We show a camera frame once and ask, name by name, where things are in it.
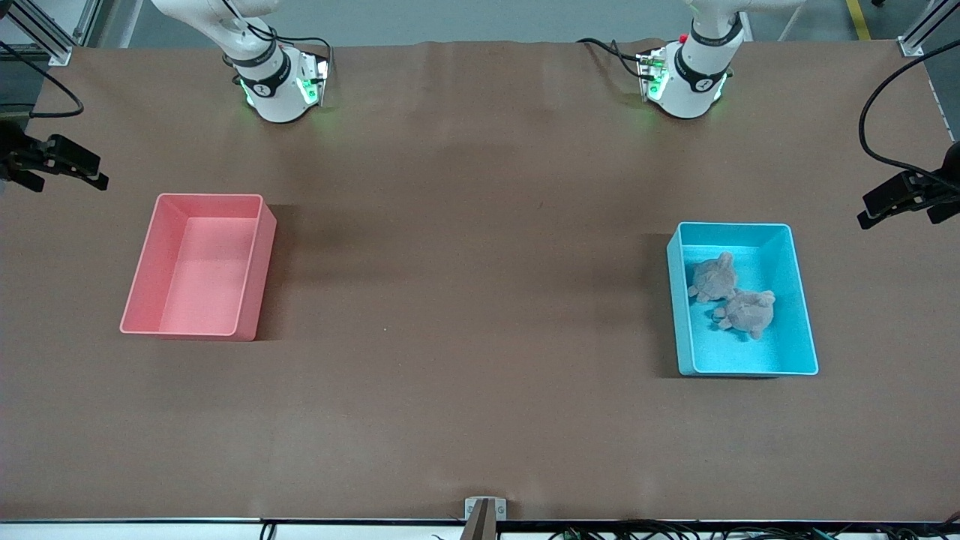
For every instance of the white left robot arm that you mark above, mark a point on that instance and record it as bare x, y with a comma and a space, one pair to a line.
694, 82

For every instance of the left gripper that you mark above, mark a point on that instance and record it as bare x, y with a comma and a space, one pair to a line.
946, 182

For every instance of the metal table edge bracket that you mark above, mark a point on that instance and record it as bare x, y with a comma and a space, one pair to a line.
472, 508

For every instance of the grey plush toy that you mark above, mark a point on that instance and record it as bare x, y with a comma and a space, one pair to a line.
712, 279
746, 315

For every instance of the blue plastic box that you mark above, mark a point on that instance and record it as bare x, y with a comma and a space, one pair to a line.
780, 352

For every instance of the brown table mat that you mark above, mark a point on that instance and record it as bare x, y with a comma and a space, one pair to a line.
480, 412

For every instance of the pink plastic box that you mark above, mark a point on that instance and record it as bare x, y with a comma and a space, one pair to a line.
202, 277

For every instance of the aluminium frame profile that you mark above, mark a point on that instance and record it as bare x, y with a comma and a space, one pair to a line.
45, 37
919, 37

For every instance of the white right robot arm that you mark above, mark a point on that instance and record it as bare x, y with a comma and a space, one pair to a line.
274, 97

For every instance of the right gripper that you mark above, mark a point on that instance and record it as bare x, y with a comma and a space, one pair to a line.
16, 157

